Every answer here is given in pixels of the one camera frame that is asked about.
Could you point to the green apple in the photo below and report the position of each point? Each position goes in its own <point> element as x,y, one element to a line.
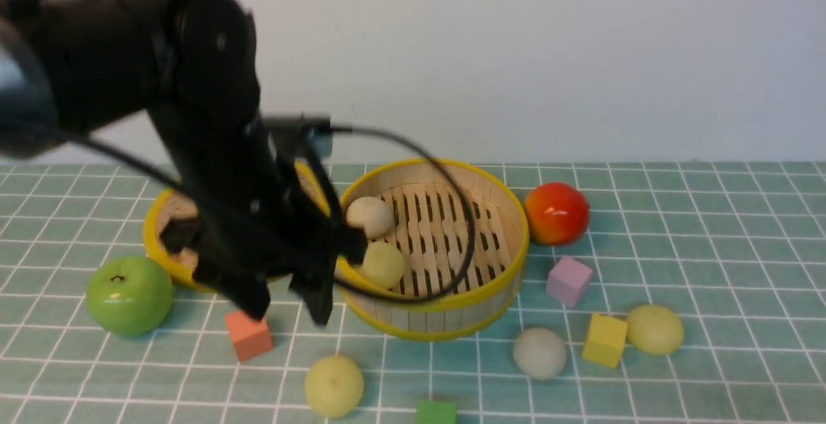
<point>129,296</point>

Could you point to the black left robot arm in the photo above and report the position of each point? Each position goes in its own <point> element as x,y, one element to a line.
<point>71,67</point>

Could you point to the woven bamboo steamer lid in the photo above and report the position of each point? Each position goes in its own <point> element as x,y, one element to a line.
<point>172,235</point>

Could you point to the yellow cube block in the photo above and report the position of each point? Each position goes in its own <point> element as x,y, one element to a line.
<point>605,340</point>

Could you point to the bamboo steamer tray yellow rim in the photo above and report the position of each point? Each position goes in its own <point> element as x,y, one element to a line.
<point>431,232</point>

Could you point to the pink cube block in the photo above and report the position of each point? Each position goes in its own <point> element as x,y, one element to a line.
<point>569,281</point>

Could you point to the yellow bun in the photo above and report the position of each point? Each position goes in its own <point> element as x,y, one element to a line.
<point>655,329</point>
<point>334,386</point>
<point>383,264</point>

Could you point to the orange cube block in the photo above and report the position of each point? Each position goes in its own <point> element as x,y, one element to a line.
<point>249,338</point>

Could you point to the red orange tomato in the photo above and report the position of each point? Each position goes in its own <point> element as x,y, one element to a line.
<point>557,214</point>

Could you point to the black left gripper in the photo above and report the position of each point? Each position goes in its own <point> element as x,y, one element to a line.
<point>265,202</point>

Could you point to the white bun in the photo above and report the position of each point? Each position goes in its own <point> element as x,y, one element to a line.
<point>372,215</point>
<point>540,353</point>

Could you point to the green cube block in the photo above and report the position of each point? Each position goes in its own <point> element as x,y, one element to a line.
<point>436,412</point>

